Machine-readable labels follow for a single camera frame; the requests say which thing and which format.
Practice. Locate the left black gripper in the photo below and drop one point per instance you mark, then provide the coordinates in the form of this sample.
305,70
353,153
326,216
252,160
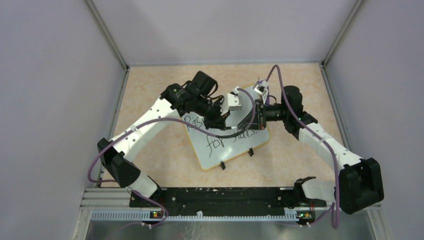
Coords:
218,122

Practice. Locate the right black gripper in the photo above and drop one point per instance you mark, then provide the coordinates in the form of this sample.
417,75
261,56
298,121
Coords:
257,121

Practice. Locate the yellow-framed whiteboard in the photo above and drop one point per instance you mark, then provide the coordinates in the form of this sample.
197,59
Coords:
211,151

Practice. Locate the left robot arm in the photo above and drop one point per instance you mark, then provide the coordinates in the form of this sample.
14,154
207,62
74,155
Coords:
118,154

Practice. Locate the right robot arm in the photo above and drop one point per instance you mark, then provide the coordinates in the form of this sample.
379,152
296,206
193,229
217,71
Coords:
358,181

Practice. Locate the purple eraser holder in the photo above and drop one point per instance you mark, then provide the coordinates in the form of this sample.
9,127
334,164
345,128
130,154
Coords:
262,87

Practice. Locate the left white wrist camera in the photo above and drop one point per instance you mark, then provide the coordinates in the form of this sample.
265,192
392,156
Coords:
231,102

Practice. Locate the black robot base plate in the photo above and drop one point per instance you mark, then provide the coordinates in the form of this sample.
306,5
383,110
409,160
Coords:
231,201

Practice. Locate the white cable duct rail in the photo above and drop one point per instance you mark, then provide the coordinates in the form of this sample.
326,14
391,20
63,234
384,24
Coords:
147,216

